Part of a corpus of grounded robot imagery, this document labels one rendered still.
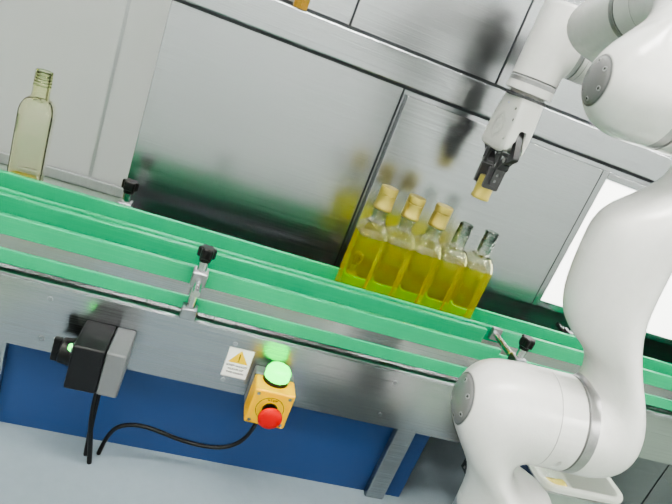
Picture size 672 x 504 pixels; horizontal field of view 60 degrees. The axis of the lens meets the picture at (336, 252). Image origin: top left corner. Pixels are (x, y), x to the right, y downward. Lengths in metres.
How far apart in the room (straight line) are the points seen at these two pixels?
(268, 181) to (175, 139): 0.20
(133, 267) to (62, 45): 3.40
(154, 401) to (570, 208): 0.95
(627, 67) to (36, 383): 0.99
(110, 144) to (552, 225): 3.44
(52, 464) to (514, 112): 0.99
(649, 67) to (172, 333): 0.77
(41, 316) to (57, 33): 3.39
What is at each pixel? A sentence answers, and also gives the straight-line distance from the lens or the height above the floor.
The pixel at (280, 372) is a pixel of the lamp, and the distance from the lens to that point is 0.99.
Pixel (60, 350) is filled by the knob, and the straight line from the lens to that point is 0.99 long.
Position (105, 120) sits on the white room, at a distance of 4.31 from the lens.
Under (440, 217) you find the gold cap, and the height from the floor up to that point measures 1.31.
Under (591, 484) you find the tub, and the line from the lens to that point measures 1.25.
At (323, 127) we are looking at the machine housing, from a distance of 1.20.
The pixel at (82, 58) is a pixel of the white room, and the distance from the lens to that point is 4.28.
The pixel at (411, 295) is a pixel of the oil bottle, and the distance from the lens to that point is 1.15.
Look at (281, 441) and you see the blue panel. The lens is 1.17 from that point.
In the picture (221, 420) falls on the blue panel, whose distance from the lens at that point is 1.13.
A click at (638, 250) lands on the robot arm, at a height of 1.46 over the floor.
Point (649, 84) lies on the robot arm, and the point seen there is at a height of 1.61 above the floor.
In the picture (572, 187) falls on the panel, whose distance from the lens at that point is 1.36.
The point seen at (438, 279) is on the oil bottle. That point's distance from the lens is 1.15.
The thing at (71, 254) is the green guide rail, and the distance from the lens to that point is 1.00.
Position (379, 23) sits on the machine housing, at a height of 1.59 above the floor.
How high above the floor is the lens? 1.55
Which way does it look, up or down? 19 degrees down
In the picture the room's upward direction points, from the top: 22 degrees clockwise
